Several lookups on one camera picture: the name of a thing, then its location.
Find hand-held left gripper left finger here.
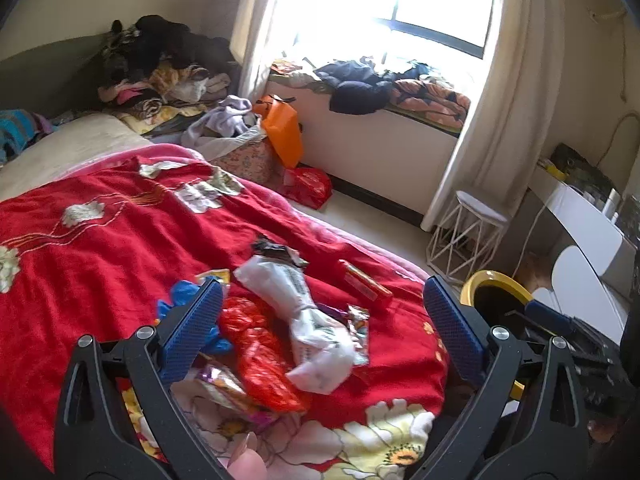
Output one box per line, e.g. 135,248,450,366
52,277,236,480

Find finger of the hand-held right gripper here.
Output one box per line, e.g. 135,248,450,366
505,299,576,341

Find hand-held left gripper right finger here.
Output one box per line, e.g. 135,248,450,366
410,275,588,480

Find blue plastic bag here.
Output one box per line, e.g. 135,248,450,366
156,280,234,357

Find yellow-rimmed black trash bin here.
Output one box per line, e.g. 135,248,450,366
458,269,551,401

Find yellow snack wrapper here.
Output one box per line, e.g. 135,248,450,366
195,268,232,287

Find red plastic wrapper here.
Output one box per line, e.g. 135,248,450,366
220,296,312,415

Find white plastic bag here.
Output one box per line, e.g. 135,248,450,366
234,255,357,395

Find person's left hand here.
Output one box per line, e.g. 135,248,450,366
227,432,269,480

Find white scalloped cabinet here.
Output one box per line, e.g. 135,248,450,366
550,247,632,346

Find gold pink foil wrapper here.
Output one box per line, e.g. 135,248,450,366
192,362,278,423

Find purple snack wrapper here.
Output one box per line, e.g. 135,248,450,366
320,302,372,367

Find red candy tube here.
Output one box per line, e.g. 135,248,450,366
338,259,394,302

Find white desk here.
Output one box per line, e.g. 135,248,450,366
530,160,637,286

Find dark snack wrapper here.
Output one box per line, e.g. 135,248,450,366
250,237,310,270

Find red floral blanket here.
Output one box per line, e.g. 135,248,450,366
0,142,451,480

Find desk clutter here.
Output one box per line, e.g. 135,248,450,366
537,142,640,241

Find floral patterned pouf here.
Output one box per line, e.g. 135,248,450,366
210,137,276,191

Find red plastic bag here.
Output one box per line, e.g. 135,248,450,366
277,166,333,211

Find beige bed sheet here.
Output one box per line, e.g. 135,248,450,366
0,112,156,203

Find lilac clothes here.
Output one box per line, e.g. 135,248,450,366
181,95,261,153

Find orange paper bag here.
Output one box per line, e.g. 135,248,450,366
252,94,305,170

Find orange floral blanket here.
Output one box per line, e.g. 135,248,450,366
390,77,471,133

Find cream curtain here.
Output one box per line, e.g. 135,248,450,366
420,0,566,233
230,0,311,106

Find pile of clothes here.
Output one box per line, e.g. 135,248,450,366
97,15,241,136

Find dark clothing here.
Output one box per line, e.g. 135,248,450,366
315,60,431,116

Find striped colourful cloth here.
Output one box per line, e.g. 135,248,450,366
0,109,56,163

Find grey-green headboard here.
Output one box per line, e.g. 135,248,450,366
0,35,121,121

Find white cable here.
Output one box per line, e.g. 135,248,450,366
514,195,550,275

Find white wire stool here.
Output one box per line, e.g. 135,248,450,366
426,190,511,288

